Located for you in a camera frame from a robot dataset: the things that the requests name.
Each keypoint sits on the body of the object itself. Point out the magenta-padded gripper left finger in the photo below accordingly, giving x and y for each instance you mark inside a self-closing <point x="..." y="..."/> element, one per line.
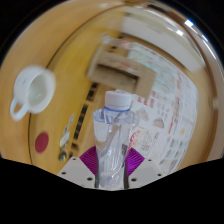
<point x="78" y="170"/>

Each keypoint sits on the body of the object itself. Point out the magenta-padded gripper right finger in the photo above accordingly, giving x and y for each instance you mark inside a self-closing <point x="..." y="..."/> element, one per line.
<point x="143" y="170"/>

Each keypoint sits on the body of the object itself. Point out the clear plastic water bottle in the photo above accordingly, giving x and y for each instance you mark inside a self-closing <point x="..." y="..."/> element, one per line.
<point x="113" y="133"/>

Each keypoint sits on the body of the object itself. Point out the small black yellow device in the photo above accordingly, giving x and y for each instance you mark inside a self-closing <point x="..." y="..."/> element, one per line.
<point x="62" y="156"/>

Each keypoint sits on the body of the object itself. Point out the flat round red coaster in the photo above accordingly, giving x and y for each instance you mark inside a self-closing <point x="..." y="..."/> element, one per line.
<point x="42" y="142"/>

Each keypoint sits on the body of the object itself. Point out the white ceramic mug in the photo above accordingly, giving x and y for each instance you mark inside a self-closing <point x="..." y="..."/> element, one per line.
<point x="33" y="90"/>

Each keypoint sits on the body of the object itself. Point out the brown cardboard box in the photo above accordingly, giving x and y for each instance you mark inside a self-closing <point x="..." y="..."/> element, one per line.
<point x="116" y="60"/>

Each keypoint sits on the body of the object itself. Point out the large white printed wall poster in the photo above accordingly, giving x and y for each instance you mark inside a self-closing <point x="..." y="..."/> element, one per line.
<point x="166" y="100"/>

